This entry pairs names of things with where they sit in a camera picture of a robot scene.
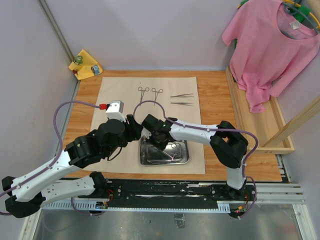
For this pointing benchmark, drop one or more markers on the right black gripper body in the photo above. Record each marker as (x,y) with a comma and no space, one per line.
(157,141)

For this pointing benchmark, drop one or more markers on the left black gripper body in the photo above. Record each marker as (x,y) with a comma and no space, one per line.
(131,133)

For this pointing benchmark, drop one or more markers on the stainless steel tray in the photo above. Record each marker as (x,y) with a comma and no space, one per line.
(149,156)

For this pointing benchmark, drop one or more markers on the beige cloth wrap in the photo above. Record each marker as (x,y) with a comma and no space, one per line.
(125,89)

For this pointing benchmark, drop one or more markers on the steel hemostat clamp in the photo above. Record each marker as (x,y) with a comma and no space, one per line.
(142,91)

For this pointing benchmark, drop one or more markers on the steel surgical forceps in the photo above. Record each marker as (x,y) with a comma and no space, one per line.
(188,95)

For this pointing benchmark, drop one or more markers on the long steel hemostat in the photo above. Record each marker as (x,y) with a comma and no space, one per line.
(156,93)

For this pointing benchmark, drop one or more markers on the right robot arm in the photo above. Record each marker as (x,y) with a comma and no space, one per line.
(229,145)

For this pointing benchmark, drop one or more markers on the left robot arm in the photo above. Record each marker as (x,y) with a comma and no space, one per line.
(28,193)

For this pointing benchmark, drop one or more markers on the yellow printed cloth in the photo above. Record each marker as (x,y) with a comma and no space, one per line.
(85,66)

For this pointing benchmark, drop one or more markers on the pink t-shirt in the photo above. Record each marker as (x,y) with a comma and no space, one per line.
(272,48)

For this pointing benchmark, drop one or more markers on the wooden pole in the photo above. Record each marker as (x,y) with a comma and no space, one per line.
(312,109)

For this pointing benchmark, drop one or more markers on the green clothes hanger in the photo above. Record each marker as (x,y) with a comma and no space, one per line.
(301,13)

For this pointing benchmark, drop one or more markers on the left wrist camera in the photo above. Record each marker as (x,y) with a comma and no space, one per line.
(114,110)

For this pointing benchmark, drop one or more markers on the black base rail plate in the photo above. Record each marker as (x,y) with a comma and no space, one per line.
(170,193)

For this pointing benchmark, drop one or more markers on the wooden tray frame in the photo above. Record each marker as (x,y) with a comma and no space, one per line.
(263,125)

